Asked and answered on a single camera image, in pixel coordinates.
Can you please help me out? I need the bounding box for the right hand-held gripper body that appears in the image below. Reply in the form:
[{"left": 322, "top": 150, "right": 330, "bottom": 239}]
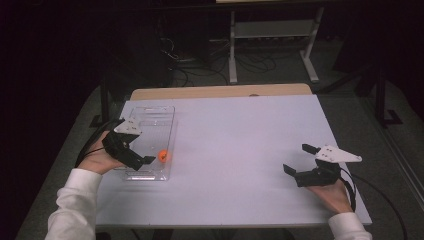
[{"left": 294, "top": 144, "right": 363, "bottom": 188}]

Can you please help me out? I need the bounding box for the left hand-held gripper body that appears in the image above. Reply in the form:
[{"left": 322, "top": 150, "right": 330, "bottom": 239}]
[{"left": 101, "top": 117, "right": 145, "bottom": 172}]

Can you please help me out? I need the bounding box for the clear plastic tray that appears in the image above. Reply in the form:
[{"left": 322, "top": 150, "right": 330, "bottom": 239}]
[{"left": 113, "top": 105, "right": 179, "bottom": 182}]

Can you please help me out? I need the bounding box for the person's left hand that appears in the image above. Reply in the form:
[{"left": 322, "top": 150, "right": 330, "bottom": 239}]
[{"left": 77, "top": 130, "right": 128, "bottom": 176}]

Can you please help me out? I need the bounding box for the person's right hand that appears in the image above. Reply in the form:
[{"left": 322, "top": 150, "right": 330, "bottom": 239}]
[{"left": 306, "top": 178, "right": 354, "bottom": 215}]

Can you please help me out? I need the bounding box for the black metal stand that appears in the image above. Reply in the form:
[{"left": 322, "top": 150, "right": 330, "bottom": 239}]
[
  {"left": 89, "top": 76, "right": 113, "bottom": 129},
  {"left": 374, "top": 65, "right": 404, "bottom": 129}
]

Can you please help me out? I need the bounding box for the tan wooden table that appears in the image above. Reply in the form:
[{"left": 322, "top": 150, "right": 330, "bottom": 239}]
[{"left": 129, "top": 83, "right": 313, "bottom": 102}]

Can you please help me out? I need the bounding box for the left hand-held gripper black cable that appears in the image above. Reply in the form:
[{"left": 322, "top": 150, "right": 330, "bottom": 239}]
[{"left": 74, "top": 118, "right": 126, "bottom": 168}]

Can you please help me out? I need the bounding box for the hand-held gripper black cable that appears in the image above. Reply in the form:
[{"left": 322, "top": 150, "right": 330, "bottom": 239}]
[
  {"left": 74, "top": 118, "right": 126, "bottom": 168},
  {"left": 339, "top": 167, "right": 409, "bottom": 240}
]

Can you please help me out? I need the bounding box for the right hand-held gripper black cable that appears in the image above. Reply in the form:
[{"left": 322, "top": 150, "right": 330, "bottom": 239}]
[{"left": 339, "top": 167, "right": 409, "bottom": 240}]

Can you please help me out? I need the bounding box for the tangle of black floor cables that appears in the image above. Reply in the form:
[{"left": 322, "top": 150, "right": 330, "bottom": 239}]
[{"left": 159, "top": 35, "right": 278, "bottom": 88}]

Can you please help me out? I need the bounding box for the white metal desk frame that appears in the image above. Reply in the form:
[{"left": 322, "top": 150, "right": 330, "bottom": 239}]
[{"left": 228, "top": 6, "right": 326, "bottom": 85}]

